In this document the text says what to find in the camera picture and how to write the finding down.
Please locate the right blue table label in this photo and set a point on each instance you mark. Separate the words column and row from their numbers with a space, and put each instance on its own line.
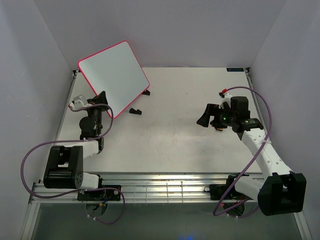
column 235, row 69

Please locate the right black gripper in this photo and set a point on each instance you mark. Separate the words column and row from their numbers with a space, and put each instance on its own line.
column 211, row 110

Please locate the aluminium rail frame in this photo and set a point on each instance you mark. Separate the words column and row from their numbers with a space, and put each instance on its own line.
column 141, row 188

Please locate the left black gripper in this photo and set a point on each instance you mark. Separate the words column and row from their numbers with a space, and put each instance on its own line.
column 100, row 99

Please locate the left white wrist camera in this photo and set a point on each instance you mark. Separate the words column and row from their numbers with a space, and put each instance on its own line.
column 79, row 102

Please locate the black wire board stand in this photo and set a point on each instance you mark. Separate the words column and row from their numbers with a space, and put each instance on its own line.
column 140, row 102

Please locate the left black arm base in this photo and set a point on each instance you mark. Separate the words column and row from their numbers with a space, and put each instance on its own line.
column 101, row 195

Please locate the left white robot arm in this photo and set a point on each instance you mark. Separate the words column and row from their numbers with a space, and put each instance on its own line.
column 65, row 164

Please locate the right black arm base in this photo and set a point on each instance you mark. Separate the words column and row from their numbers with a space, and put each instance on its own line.
column 216, row 191

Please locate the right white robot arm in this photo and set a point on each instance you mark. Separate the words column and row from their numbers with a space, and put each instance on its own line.
column 282, row 191

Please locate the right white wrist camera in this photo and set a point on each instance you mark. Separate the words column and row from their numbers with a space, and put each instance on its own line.
column 225, row 99

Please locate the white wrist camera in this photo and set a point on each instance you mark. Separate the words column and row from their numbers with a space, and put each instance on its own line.
column 225, row 99
column 79, row 102

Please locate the pink framed whiteboard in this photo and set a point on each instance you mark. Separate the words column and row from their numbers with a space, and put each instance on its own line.
column 116, row 71

